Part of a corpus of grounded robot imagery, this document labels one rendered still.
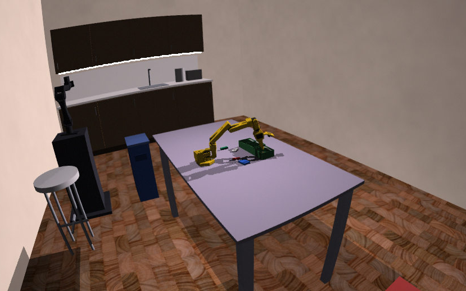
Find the green bin rack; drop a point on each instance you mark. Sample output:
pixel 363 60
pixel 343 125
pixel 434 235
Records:
pixel 254 148

